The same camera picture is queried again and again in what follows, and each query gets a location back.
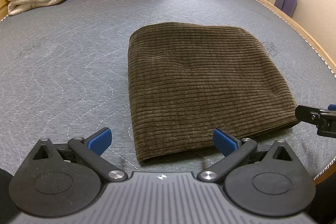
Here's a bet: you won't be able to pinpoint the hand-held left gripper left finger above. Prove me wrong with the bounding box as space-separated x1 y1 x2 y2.
29 127 128 182

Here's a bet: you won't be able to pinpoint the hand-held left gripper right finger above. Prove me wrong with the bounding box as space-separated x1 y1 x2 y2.
197 129 296 184

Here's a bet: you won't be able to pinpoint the brown corduroy pants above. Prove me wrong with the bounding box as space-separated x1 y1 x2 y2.
128 22 301 164

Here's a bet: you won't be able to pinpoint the grey quilted mattress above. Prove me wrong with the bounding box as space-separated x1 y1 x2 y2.
0 0 336 180

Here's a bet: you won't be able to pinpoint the purple folded mat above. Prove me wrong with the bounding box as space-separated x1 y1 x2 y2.
275 0 298 18

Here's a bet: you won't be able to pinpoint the wooden bed frame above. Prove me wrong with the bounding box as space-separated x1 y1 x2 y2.
244 0 336 75

